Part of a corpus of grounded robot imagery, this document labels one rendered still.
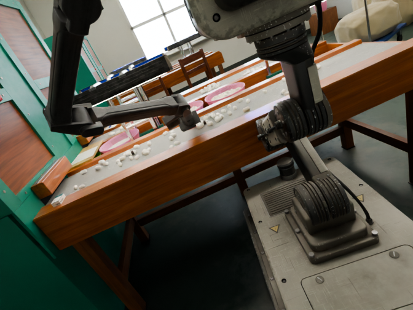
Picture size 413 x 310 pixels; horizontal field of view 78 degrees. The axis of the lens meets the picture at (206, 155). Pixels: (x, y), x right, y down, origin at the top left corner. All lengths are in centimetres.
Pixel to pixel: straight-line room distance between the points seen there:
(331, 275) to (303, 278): 7
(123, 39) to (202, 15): 585
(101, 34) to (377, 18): 497
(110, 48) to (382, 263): 607
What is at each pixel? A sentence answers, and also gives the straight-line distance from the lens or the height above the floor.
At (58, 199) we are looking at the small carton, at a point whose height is 78.
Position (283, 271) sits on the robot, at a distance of 84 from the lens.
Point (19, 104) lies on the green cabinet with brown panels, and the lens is 161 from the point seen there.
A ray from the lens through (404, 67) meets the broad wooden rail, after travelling 140.
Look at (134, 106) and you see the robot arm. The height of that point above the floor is 101.
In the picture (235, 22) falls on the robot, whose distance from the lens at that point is 50.
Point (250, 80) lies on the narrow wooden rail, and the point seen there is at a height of 73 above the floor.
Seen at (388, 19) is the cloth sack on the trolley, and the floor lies 41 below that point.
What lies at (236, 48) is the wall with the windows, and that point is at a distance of 670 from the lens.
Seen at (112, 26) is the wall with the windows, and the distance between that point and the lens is 635.
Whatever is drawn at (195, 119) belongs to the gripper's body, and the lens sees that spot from 119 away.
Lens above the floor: 115
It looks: 25 degrees down
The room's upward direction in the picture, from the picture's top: 24 degrees counter-clockwise
